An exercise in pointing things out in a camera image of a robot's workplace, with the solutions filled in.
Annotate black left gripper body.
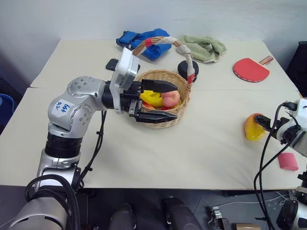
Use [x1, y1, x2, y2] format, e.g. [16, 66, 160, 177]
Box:
[119, 80, 144, 118]

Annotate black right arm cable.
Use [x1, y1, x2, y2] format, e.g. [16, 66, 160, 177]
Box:
[253, 101, 298, 230]

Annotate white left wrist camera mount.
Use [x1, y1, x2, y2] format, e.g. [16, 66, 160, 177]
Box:
[109, 47, 141, 115]

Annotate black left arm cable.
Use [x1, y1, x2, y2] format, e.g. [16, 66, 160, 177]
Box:
[24, 109, 108, 230]

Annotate white floor cable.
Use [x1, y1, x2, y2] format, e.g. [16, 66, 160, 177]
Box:
[217, 191, 290, 209]

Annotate flat black rectangular device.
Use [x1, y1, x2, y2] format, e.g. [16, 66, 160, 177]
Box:
[105, 58, 119, 71]

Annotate round black object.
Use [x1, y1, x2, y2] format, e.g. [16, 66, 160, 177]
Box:
[177, 60, 200, 83]

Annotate green towel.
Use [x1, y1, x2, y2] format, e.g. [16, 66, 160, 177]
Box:
[178, 34, 227, 64]

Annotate yellow banana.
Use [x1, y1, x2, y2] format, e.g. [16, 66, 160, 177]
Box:
[139, 90, 164, 107]

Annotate red table tennis paddle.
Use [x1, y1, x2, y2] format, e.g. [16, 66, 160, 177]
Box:
[232, 55, 274, 83]

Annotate yellow orange mango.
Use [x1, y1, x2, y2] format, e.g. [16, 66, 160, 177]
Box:
[244, 113, 268, 142]

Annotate metal clamp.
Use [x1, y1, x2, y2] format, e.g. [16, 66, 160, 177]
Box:
[207, 205, 231, 230]

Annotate black chair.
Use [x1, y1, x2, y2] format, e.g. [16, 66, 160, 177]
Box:
[285, 41, 307, 98]

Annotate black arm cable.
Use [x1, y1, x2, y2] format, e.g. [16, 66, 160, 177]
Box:
[253, 101, 298, 230]
[24, 109, 108, 230]

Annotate wicker basket with handle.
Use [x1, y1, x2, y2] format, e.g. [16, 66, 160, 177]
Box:
[130, 35, 195, 130]

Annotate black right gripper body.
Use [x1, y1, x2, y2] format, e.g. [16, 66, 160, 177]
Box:
[270, 116, 302, 146]

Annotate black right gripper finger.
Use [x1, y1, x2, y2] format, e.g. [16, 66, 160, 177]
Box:
[254, 114, 274, 132]

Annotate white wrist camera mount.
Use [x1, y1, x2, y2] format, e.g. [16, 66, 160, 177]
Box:
[109, 47, 141, 115]
[289, 97, 307, 158]

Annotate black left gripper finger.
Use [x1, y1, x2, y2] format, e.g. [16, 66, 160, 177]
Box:
[141, 78, 179, 93]
[134, 111, 179, 125]

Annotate blue bin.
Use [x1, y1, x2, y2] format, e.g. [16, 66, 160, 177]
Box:
[0, 93, 15, 126]

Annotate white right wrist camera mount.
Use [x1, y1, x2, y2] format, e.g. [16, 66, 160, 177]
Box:
[289, 97, 307, 158]

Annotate red fruit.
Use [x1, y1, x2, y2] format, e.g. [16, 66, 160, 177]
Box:
[142, 102, 174, 111]

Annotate dark rounded shape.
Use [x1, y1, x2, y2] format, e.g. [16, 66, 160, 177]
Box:
[162, 195, 202, 230]
[109, 203, 138, 230]

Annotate pink peach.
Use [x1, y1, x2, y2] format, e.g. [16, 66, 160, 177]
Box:
[161, 90, 181, 108]

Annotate pink sponge block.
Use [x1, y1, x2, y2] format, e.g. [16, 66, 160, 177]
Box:
[277, 152, 299, 172]

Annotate brown cardboard box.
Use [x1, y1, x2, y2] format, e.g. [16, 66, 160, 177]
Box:
[233, 222, 261, 230]

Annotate blue fabric bag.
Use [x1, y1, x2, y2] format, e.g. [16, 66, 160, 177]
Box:
[116, 28, 172, 61]

